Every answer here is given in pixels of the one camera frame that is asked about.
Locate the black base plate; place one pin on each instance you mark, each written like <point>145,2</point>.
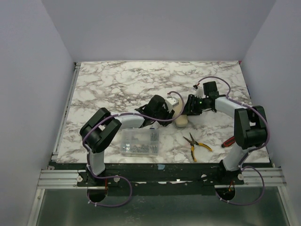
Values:
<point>176,179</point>

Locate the aluminium front rail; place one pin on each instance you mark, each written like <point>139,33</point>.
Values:
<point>58,179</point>

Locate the blue tape piece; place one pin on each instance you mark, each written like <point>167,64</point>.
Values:
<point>161,166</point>

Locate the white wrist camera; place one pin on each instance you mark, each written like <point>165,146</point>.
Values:
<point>171,102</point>
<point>198,91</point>

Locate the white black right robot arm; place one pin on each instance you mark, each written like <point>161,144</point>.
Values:
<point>251,132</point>

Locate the beige umbrella case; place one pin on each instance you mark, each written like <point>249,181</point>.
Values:
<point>182,120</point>

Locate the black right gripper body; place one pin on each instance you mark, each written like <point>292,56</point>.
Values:
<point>191,105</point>

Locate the aluminium rail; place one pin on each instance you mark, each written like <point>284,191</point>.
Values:
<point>55,151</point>
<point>58,179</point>

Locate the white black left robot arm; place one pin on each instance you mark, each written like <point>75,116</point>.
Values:
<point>99,131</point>

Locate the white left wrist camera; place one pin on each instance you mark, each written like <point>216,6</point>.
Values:
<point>171,102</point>

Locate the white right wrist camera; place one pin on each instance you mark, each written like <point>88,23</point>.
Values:
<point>198,91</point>

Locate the clear plastic screw box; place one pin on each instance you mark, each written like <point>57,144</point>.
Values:
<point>143,142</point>

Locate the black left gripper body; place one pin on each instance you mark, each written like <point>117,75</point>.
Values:
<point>168,115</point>

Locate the yellow handled pliers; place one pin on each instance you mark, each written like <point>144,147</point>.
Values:
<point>193,143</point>

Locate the red black screwdriver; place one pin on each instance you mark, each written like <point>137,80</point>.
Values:
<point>229,142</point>

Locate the aluminium left side rail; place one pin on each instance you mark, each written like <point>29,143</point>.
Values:
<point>55,151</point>

